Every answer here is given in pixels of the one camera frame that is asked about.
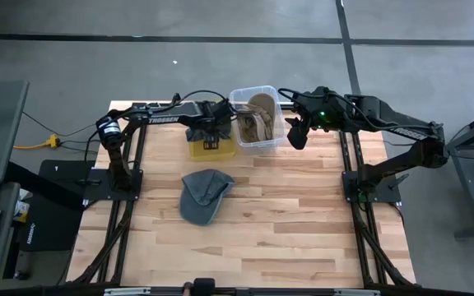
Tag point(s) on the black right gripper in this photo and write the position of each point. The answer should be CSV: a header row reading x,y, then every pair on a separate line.
x,y
307,107

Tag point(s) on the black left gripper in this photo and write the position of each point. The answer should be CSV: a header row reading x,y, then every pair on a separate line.
x,y
214,117

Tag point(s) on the grey denim cap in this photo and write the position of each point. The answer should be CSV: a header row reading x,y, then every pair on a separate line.
x,y
204,201
193,135

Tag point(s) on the tan cap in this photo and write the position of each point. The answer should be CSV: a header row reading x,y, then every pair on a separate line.
x,y
255,123

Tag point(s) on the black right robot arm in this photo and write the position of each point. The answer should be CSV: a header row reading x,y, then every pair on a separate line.
x,y
368,109

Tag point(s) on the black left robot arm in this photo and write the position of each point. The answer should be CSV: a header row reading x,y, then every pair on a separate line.
x,y
117,164

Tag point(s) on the yellow plastic bin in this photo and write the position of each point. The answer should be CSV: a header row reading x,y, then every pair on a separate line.
x,y
220,152

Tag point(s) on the clear plastic bin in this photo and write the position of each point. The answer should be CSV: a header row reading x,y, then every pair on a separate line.
x,y
280,135

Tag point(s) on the black clamp lever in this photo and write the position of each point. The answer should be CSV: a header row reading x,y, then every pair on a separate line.
x,y
397,181

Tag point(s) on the small black block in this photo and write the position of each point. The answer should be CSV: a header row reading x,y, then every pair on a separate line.
x,y
204,285

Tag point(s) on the black Trossen mat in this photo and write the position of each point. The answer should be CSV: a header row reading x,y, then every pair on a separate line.
x,y
52,230

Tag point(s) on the dark metal stand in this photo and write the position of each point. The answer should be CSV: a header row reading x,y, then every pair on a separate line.
x,y
473,193

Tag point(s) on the small printed box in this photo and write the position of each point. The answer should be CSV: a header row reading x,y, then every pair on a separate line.
x,y
22,207

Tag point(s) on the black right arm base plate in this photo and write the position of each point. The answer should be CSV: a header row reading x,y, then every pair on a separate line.
x,y
385,193

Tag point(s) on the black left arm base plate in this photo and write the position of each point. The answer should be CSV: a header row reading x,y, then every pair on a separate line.
x,y
97,191

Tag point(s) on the black aluminium frame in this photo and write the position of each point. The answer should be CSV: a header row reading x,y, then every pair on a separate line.
x,y
360,218

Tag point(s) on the silver bracket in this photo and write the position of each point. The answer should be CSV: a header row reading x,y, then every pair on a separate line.
x,y
356,292
126,292

